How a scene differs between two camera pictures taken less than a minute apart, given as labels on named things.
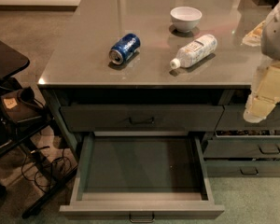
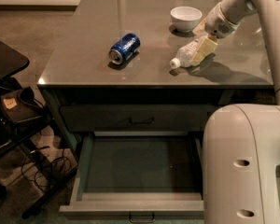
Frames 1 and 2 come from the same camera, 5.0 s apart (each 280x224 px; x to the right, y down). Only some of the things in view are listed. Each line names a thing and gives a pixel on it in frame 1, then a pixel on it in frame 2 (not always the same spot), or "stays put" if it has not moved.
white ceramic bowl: x=186 y=19 stays put
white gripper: x=276 y=36 → x=218 y=22
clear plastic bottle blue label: x=195 y=51 stays put
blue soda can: x=124 y=49 stays put
